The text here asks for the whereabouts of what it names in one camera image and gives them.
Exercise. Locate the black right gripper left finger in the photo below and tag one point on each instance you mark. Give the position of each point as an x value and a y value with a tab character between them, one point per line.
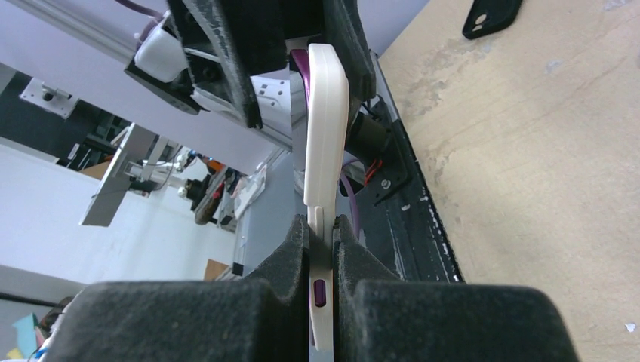
261	317

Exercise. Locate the purple phone black screen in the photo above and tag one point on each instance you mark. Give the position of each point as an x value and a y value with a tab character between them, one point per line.
300	59

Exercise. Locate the black phone case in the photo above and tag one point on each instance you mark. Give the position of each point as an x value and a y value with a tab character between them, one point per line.
486	17

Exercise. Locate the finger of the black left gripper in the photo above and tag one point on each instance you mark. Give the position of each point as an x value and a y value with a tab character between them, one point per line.
229	42
344	31

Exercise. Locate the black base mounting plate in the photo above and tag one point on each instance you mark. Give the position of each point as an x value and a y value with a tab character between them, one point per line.
397	214

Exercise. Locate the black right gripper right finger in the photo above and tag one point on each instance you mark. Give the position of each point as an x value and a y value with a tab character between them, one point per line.
380	317

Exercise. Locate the aluminium frame rail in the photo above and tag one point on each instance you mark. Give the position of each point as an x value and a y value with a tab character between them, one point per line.
82	20

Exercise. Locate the white silicone phone case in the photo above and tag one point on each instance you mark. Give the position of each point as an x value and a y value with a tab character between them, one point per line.
326	133

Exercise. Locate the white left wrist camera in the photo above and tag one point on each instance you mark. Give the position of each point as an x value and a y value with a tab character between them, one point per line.
185	78

